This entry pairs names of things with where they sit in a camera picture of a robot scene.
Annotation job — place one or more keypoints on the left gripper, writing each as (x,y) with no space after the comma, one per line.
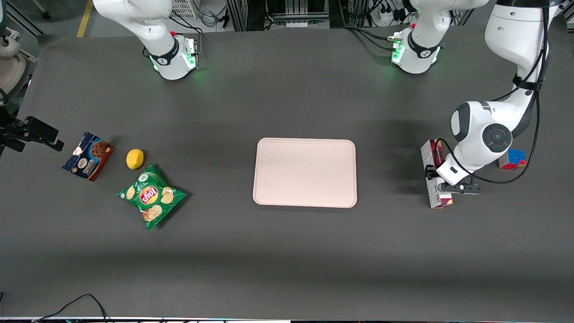
(432,172)

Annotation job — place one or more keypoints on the red plaid cookie box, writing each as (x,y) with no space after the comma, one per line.
(441,202)

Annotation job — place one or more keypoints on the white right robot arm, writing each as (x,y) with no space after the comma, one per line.
(170,63)

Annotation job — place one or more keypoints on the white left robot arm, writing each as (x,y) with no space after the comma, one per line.
(515,31)

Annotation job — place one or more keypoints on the pale pink plastic tray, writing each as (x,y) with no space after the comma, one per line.
(305,172)

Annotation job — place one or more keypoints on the white perforated box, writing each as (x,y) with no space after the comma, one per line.
(184,9)

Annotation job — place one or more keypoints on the blue chocolate cookie box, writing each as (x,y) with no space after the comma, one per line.
(87,157)

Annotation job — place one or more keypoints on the colourful puzzle cube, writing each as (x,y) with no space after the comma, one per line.
(515,159)

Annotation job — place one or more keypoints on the white power strip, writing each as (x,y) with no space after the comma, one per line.
(388,17)

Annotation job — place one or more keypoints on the black equipment rack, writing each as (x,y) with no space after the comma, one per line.
(251,13)

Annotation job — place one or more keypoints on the green chips bag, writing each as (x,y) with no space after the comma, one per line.
(151,197)

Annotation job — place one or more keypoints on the yellow lemon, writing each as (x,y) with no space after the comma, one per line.
(135,159)

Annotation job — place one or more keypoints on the beige chair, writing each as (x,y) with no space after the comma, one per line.
(11,72)

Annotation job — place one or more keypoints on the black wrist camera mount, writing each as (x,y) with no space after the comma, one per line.
(468,189)

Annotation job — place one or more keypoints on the black device on mount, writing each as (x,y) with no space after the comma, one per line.
(41,130)

